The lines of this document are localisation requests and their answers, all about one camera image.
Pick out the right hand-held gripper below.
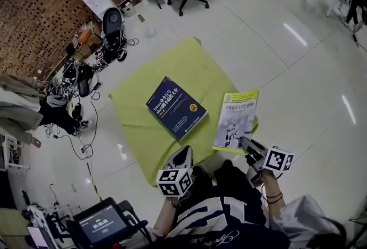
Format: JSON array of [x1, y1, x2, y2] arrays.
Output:
[[239, 136, 295, 188]]

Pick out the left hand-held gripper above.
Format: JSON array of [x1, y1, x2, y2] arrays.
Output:
[[155, 145, 198, 199]]

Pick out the green white thin book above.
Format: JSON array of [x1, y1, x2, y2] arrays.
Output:
[[212, 88, 260, 154]]

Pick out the dark blue thick book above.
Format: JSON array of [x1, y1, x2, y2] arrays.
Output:
[[145, 76, 209, 141]]

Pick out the person's left forearm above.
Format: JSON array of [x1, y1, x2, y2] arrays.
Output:
[[153, 196, 185, 239]]

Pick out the person's right forearm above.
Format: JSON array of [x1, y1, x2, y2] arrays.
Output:
[[259, 169, 287, 216]]

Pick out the person's black trousers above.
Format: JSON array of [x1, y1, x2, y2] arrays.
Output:
[[191, 159, 260, 205]]

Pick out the dark wrist bands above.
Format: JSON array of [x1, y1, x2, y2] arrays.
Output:
[[266, 191, 284, 205]]

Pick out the person's navy white jersey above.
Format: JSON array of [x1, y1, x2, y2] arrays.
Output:
[[160, 193, 292, 249]]

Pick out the green cloth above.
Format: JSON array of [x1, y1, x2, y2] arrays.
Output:
[[108, 36, 259, 187]]

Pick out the black screen monitor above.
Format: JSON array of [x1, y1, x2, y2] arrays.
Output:
[[72, 197, 150, 249]]

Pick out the person's grey sleeve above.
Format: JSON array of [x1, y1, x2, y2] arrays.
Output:
[[268, 194, 346, 249]]

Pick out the white metal rack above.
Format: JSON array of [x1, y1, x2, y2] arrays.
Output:
[[0, 133, 31, 172]]

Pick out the black round fan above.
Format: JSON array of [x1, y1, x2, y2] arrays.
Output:
[[101, 7, 125, 37]]

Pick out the small white bin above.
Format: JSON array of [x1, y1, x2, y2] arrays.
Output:
[[119, 0, 137, 18]]

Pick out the white water dispenser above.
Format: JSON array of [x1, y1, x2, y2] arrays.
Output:
[[81, 0, 116, 21]]

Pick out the pile of black cables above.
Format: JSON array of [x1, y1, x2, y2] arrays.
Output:
[[42, 37, 140, 161]]

